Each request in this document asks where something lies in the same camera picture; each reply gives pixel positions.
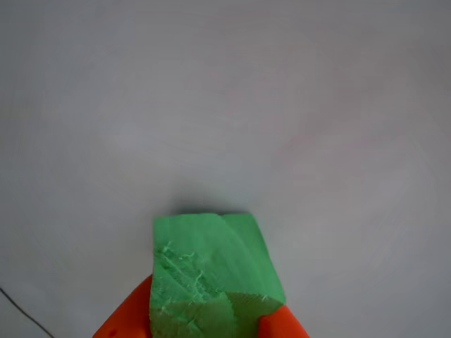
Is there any green wooden block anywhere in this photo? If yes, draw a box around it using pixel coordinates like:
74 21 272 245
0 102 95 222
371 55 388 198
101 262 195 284
148 212 287 338

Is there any white paper sheet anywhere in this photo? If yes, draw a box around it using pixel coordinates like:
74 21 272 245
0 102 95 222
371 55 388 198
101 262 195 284
0 0 451 338

